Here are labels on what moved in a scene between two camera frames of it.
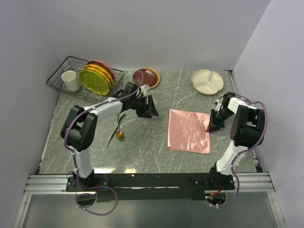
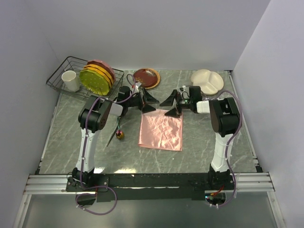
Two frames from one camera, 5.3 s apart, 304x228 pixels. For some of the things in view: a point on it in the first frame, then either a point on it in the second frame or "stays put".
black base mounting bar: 152,187 stays put
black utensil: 115,130 stays put
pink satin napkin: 187,131 → 159,131
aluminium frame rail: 55,184 stays put
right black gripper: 213,125 → 168,101
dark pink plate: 101,63 stays put
